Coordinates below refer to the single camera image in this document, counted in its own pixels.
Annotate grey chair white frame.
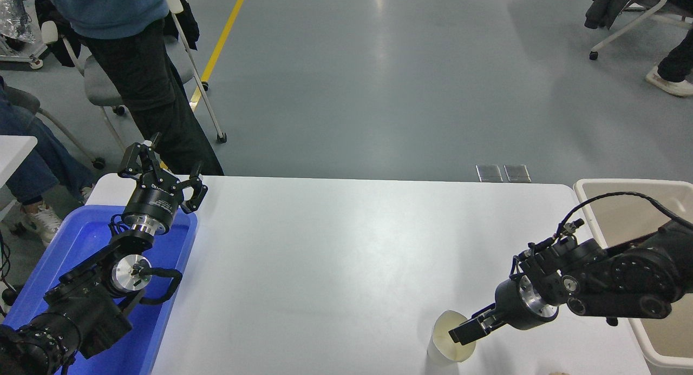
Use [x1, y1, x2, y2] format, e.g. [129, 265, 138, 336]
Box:
[41, 0, 228, 154]

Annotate dark grey jacket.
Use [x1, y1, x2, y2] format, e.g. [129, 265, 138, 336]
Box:
[585, 0, 657, 30]

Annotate small white table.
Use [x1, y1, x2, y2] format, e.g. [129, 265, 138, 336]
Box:
[0, 135, 38, 220]

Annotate grey office chair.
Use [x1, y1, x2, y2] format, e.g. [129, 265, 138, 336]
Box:
[4, 85, 107, 170]

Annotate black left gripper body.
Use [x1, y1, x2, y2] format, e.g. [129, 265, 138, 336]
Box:
[125, 176, 184, 227]

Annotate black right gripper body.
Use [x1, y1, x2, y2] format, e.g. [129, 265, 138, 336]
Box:
[494, 277, 548, 332]

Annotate white paper cup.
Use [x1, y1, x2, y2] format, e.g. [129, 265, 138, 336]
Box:
[427, 310, 477, 364]

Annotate person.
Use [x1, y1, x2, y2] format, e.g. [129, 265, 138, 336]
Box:
[645, 0, 693, 98]
[0, 75, 96, 246]
[30, 0, 224, 176]

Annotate equipment stand white base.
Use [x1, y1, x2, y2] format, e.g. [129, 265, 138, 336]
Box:
[0, 37, 45, 70]

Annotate blue plastic tray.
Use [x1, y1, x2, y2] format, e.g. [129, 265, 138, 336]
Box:
[3, 205, 199, 375]

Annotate large pale dustbin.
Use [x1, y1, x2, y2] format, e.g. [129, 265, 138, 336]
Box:
[573, 179, 693, 370]

